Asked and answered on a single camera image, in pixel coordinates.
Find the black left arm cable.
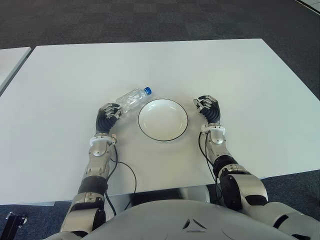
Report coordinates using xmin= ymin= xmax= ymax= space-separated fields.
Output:
xmin=103 ymin=139 xmax=138 ymax=217

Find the grey robot torso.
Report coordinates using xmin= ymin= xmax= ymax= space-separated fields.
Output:
xmin=47 ymin=198 xmax=320 ymax=240

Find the white neighbouring table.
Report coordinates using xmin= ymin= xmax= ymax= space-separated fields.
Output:
xmin=0 ymin=46 xmax=32 ymax=97

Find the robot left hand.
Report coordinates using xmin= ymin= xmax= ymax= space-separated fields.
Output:
xmin=96 ymin=101 xmax=124 ymax=136

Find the black metal stand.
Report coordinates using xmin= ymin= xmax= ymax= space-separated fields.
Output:
xmin=0 ymin=211 xmax=29 ymax=240

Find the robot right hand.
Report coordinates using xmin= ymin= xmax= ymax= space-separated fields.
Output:
xmin=192 ymin=94 xmax=222 ymax=124

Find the clear water bottle blue cap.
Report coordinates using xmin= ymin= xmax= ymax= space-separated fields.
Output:
xmin=115 ymin=86 xmax=153 ymax=114

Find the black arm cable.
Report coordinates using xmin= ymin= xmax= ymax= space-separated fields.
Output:
xmin=103 ymin=139 xmax=138 ymax=217
xmin=198 ymin=131 xmax=222 ymax=206

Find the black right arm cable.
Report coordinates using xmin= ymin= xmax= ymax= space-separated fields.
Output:
xmin=198 ymin=131 xmax=222 ymax=206

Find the white plate black rim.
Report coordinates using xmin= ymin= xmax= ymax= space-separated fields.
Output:
xmin=137 ymin=99 xmax=189 ymax=144

